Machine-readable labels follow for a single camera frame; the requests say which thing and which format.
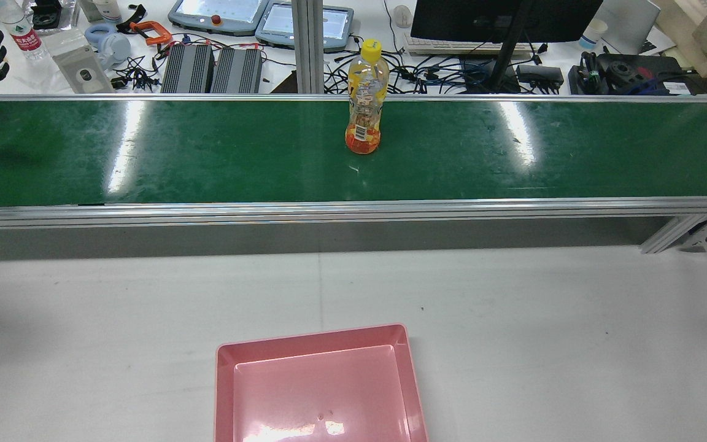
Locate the orange juice bottle yellow cap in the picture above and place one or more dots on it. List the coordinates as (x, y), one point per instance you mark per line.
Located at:
(366, 104)

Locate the pink plastic tray basket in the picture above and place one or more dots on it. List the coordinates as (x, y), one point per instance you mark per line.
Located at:
(323, 393)

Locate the clear water bottle red label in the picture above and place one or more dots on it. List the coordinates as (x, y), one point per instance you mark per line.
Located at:
(22, 34)

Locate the black square box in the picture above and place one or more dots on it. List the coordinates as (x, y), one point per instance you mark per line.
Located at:
(46, 13)

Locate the clear zip bag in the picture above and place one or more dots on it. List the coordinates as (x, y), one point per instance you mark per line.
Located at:
(80, 67)

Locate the light blue headphones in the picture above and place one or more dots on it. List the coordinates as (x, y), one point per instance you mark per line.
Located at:
(117, 46)

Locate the white jar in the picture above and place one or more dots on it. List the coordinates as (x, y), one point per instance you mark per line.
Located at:
(108, 9)

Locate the orange clamp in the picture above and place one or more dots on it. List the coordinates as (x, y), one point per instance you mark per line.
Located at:
(154, 31)

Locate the grey ribbed power supply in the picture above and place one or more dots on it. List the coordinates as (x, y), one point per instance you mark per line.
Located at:
(188, 69)
(238, 70)

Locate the grey teach pendant red button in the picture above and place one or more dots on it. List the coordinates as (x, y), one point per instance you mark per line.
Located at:
(218, 12)

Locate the dark brown box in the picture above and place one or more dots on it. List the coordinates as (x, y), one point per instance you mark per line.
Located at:
(285, 85)

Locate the grey teach pendant left label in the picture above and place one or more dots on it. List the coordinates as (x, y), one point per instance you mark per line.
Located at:
(335, 24)

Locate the white computer mouse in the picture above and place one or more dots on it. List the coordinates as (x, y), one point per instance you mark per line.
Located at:
(402, 15)

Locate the white keyboard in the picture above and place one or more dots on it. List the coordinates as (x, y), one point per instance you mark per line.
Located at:
(445, 46)

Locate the black computer monitor with stand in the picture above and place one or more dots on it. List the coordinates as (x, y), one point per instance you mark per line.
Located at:
(501, 18)

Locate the white paper cup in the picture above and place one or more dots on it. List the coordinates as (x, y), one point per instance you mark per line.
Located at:
(593, 34)

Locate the grey laptop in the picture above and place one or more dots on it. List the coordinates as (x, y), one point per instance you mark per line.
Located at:
(633, 24)

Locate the white label tag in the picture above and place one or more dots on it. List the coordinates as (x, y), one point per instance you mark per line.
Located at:
(676, 88)

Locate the green conveyor belt aluminium frame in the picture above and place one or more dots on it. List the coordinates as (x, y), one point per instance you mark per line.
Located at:
(237, 153)

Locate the aluminium profile post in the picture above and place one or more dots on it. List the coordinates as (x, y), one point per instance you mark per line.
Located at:
(307, 49)

